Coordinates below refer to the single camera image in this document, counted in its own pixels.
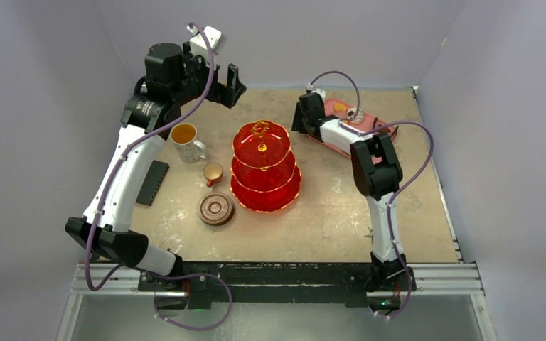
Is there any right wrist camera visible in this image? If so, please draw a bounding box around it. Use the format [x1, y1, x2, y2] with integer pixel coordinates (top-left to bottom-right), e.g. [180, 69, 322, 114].
[305, 83, 326, 102]

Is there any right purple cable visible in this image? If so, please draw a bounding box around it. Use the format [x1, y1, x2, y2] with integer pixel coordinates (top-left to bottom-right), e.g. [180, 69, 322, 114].
[308, 70, 435, 322]

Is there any small copper cup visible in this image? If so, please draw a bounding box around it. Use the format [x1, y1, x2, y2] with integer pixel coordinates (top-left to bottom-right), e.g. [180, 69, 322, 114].
[203, 163, 223, 188]

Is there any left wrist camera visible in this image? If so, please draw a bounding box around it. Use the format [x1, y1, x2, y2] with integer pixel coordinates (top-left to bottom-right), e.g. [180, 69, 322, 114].
[187, 25, 227, 65]

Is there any red three-tier cake stand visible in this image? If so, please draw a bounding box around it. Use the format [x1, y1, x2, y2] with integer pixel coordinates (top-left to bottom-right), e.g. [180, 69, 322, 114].
[230, 120, 302, 212]

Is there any white mug with tea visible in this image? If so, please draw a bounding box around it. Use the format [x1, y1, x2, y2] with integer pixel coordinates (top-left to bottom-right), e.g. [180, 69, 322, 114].
[170, 123, 207, 163]

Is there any white chocolate-drizzled donut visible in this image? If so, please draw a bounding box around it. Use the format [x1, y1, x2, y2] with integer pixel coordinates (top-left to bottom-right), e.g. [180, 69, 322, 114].
[346, 107, 365, 125]

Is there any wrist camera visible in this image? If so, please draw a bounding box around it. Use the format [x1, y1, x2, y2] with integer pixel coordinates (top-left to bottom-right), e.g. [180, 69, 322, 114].
[305, 83, 326, 102]
[187, 25, 227, 65]

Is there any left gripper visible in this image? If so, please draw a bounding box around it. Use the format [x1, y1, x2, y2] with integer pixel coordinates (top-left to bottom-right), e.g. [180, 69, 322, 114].
[171, 42, 245, 108]

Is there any round orange cookie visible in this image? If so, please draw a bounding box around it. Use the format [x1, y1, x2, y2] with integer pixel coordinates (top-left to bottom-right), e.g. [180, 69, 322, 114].
[333, 103, 346, 112]

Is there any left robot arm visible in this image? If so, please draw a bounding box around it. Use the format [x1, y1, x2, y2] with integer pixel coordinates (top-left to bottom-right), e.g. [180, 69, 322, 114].
[65, 38, 247, 291]

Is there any round brown wooden lid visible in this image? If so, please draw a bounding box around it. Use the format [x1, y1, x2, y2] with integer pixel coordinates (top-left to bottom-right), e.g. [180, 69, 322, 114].
[198, 192, 235, 227]

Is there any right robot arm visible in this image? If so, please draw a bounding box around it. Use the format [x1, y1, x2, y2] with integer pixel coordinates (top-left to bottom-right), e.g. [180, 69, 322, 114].
[291, 92, 415, 291]

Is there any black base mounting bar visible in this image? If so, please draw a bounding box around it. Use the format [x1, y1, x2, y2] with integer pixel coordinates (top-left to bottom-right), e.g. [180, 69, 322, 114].
[138, 261, 416, 310]

